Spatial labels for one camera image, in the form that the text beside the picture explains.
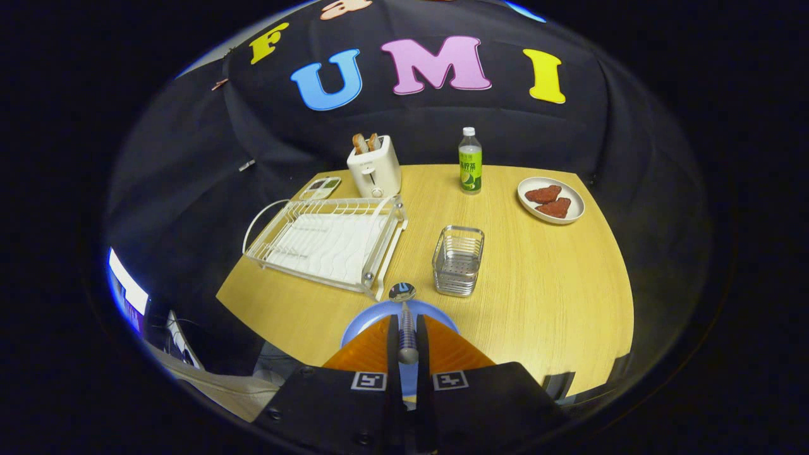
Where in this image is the metal wire basket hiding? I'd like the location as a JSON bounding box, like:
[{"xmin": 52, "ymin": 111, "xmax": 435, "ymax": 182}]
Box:
[{"xmin": 432, "ymin": 226, "xmax": 485, "ymax": 298}]

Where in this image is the white toaster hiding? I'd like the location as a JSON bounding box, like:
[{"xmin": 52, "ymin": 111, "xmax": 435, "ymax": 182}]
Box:
[{"xmin": 346, "ymin": 134, "xmax": 403, "ymax": 199}]

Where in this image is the green label drink bottle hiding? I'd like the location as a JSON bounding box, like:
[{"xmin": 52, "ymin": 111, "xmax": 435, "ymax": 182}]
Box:
[{"xmin": 458, "ymin": 126, "xmax": 483, "ymax": 195}]

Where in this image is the lit screen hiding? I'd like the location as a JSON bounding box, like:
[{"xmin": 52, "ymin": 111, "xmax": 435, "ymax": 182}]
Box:
[{"xmin": 107, "ymin": 248, "xmax": 150, "ymax": 334}]

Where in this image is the blue plate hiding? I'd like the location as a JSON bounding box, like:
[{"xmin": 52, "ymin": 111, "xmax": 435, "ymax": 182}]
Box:
[{"xmin": 341, "ymin": 300, "xmax": 460, "ymax": 411}]

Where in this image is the white plate with meat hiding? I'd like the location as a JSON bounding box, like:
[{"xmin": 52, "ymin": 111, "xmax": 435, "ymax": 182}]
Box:
[{"xmin": 517, "ymin": 176, "xmax": 586, "ymax": 225}]

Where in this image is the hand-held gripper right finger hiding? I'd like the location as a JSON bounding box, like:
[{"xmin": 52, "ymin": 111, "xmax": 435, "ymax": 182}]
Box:
[{"xmin": 414, "ymin": 313, "xmax": 571, "ymax": 454}]

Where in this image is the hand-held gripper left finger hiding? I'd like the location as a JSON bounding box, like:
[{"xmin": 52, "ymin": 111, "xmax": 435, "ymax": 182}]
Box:
[{"xmin": 252, "ymin": 313, "xmax": 406, "ymax": 454}]

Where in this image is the black chair back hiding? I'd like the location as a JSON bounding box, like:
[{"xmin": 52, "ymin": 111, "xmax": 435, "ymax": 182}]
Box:
[{"xmin": 544, "ymin": 372, "xmax": 576, "ymax": 402}]

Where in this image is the light cloth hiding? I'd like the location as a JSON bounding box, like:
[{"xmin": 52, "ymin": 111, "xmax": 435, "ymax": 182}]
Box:
[{"xmin": 152, "ymin": 344, "xmax": 285, "ymax": 423}]

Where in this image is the white wire dish rack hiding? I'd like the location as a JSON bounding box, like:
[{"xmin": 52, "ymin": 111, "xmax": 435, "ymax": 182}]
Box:
[{"xmin": 243, "ymin": 196, "xmax": 409, "ymax": 301}]

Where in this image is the metal spoon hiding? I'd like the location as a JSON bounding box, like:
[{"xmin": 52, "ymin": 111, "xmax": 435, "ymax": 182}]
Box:
[{"xmin": 388, "ymin": 282, "xmax": 420, "ymax": 366}]

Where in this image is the white compartment tray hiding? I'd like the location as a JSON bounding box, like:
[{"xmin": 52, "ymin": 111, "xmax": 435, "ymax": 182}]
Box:
[{"xmin": 300, "ymin": 176, "xmax": 343, "ymax": 201}]

